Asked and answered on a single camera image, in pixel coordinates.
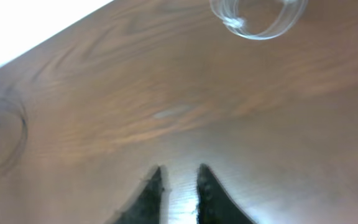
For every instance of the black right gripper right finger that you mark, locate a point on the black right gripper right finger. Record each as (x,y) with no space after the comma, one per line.
(214,204)

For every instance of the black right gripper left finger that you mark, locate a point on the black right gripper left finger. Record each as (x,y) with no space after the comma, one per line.
(145,206)

